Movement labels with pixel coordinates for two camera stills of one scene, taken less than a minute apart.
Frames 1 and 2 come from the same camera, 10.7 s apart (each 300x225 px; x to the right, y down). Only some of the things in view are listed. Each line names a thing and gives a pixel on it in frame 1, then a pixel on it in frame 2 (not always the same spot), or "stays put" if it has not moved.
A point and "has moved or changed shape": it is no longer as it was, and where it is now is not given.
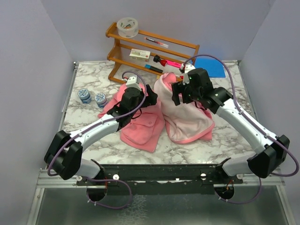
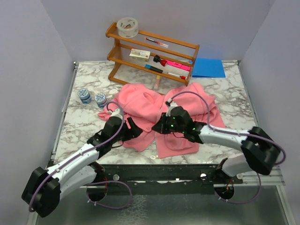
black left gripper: x=151 y=100 to x=133 y=132
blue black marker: x=148 y=66 stays put
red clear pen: x=161 y=43 stays put
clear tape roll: x=127 y=27 stays put
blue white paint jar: x=84 y=95 stays put
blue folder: x=213 y=67 stays put
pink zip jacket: x=183 y=122 has moved or changed shape
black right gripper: x=178 y=87 to x=161 y=127
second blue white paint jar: x=101 y=100 stays put
